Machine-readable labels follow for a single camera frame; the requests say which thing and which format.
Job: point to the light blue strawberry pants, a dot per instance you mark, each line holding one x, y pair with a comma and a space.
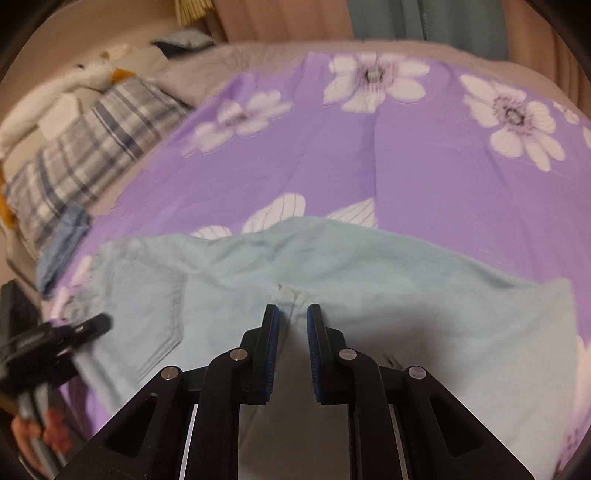
369, 286

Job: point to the dark striped folded cloth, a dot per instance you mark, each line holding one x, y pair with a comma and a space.
184, 44

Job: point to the folded blue jeans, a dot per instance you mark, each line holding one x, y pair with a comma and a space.
64, 244

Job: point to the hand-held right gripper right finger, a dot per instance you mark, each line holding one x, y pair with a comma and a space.
315, 355

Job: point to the yellow pleated curtain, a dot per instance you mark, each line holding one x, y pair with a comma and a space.
196, 10

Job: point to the grey plaid pillow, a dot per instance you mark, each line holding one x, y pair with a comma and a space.
92, 157

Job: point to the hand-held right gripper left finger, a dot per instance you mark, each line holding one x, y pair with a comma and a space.
272, 350

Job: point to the white goose plush toy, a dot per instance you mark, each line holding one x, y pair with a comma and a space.
92, 74

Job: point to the purple floral blanket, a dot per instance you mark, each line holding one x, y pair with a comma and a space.
346, 175

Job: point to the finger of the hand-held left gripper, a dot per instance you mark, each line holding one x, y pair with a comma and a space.
87, 326

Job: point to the person's left hand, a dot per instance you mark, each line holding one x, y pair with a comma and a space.
57, 431

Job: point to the teal curtain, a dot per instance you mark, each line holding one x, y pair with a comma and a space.
425, 23

